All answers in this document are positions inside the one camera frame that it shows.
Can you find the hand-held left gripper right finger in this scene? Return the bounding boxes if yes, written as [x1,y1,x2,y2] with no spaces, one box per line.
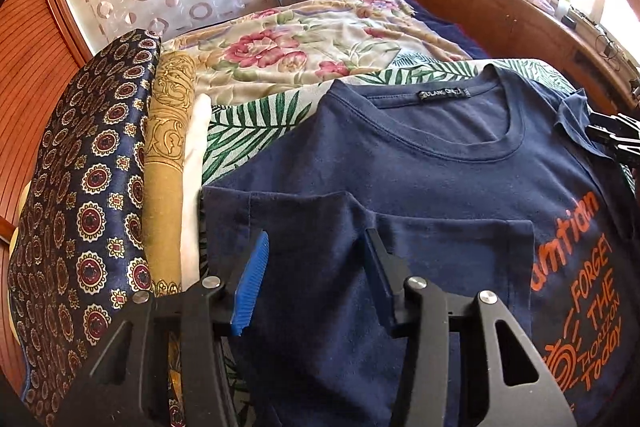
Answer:
[364,227,577,427]

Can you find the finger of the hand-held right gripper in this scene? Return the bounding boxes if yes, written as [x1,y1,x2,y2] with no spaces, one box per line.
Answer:
[604,140,640,168]
[586,112,640,144]

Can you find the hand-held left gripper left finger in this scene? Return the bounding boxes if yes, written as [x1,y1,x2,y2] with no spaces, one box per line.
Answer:
[57,229,271,427]

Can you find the navy printed t-shirt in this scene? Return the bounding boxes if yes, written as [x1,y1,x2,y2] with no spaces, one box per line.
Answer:
[200,63,640,427]

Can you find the white folded cloth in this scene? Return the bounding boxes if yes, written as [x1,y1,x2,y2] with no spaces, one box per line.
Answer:
[179,94,214,289]

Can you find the clutter of small bottles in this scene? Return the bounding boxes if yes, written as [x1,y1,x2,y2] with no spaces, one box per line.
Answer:
[492,0,640,75]

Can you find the gold patterned cloth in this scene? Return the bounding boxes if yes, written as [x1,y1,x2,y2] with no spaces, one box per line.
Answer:
[142,52,199,427]

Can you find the palm leaf print sheet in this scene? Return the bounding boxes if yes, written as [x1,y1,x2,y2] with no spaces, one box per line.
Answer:
[200,57,640,427]

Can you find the navy medallion print cloth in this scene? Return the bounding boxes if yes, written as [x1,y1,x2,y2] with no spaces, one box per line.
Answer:
[7,29,163,427]

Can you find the wooden cabinet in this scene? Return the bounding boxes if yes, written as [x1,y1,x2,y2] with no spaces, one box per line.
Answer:
[395,0,640,120]

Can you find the navy bed sheet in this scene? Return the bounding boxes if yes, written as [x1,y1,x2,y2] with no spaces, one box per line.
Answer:
[400,0,492,60]

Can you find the floral quilt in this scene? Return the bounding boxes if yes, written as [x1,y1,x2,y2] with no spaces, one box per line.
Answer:
[165,0,473,108]

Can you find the wooden wardrobe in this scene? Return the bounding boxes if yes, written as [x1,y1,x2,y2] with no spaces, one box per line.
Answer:
[0,0,97,400]

